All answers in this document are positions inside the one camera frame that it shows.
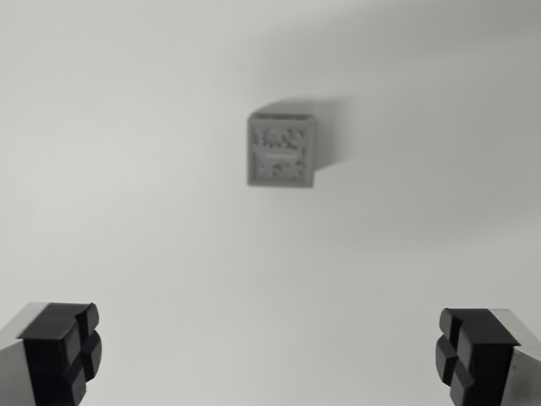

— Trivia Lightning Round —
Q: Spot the black-padded silver gripper right finger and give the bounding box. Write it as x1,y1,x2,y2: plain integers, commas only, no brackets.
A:
434,307,541,406

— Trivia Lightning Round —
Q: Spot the black-padded silver gripper left finger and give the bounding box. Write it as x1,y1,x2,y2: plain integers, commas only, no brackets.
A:
0,300,103,406

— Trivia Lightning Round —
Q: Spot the grey embossed rubber cube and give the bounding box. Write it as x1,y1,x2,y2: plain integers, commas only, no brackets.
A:
246,111,318,189

